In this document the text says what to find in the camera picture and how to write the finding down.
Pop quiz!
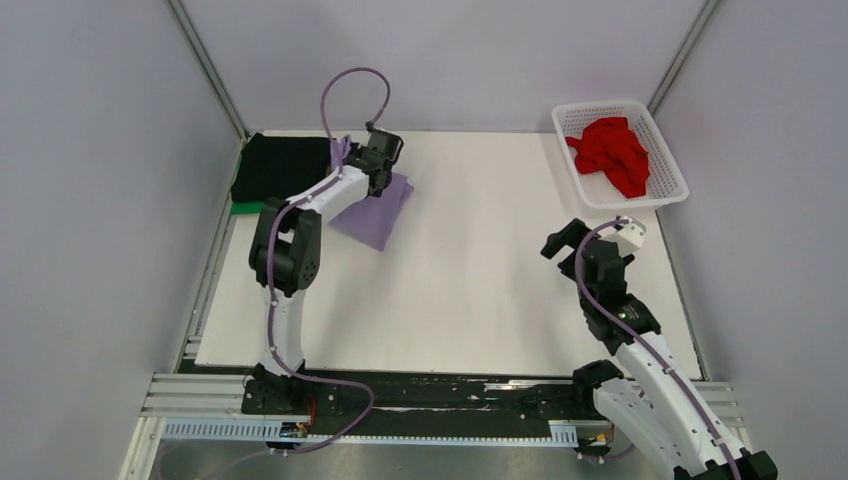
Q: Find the white slotted cable duct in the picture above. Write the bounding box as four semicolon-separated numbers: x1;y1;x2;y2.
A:
160;418;579;448

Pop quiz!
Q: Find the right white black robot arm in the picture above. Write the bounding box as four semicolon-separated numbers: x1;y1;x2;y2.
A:
541;216;778;479

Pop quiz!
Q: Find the folded green t shirt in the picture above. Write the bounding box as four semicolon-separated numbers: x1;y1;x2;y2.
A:
230;202;263;215

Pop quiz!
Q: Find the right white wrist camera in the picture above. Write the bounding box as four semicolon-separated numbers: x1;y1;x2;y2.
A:
607;216;646;257

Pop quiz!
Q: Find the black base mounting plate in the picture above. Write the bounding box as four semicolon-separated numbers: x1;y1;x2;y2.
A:
258;370;607;437

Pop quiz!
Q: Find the purple t shirt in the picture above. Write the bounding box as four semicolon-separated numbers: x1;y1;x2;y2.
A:
319;135;412;251

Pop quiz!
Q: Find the aluminium frame rail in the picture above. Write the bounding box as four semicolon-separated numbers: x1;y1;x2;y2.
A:
140;373;745;428

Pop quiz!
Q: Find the white plastic basket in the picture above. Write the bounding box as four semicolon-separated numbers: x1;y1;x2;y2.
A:
551;100;689;217

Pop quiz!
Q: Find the red t shirt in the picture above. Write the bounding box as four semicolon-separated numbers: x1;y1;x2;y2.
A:
565;116;650;199

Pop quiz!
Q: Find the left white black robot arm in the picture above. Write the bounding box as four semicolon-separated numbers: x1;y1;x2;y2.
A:
242;124;404;415

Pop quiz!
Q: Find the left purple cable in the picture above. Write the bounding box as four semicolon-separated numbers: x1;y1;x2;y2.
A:
198;66;392;478

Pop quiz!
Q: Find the folded black t shirt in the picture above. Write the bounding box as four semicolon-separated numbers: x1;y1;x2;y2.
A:
230;134;330;203

